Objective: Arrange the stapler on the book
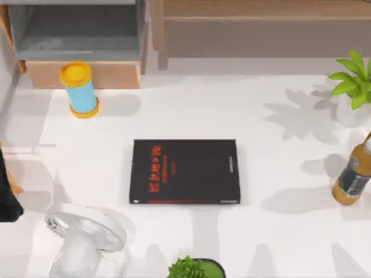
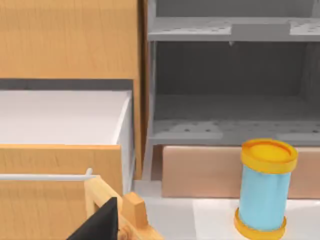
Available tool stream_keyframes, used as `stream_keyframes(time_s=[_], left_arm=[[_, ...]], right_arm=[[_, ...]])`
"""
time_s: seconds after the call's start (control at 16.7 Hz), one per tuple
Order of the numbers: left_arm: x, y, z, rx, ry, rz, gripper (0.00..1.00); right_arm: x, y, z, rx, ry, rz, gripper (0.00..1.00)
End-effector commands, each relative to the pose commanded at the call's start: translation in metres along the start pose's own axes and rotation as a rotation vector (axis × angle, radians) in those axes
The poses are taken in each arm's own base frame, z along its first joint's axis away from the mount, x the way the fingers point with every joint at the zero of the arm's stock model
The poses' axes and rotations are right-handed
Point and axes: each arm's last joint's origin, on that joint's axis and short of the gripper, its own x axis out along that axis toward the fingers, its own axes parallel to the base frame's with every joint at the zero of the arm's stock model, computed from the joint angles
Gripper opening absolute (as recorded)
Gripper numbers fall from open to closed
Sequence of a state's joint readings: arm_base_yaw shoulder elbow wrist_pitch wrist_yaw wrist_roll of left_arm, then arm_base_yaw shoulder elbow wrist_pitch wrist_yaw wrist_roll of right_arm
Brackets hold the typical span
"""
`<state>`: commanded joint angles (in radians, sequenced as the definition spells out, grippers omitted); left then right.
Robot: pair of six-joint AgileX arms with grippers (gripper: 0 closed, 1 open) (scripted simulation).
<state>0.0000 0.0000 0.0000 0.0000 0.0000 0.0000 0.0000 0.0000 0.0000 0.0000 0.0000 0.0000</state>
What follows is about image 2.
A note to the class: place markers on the blue can with yellow lid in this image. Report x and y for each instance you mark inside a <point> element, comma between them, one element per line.
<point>265,190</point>

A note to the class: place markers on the wooden cupboard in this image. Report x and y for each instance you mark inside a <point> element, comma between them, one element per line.
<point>67,40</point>

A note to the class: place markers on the white drawer box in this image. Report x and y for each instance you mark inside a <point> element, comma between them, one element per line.
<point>62,115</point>

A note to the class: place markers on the wooden frame stand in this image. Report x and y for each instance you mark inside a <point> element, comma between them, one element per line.
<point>130,215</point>

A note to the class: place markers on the grey open shelf cabinet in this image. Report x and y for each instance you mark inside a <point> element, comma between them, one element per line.
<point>232,75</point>

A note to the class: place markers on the salmon-coloured shallow box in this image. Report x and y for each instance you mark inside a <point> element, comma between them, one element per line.
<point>200,172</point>

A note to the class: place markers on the pale wooden drawer front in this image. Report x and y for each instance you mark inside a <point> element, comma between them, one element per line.
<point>60,172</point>

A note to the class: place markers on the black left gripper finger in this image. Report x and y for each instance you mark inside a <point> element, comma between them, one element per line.
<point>101,221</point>

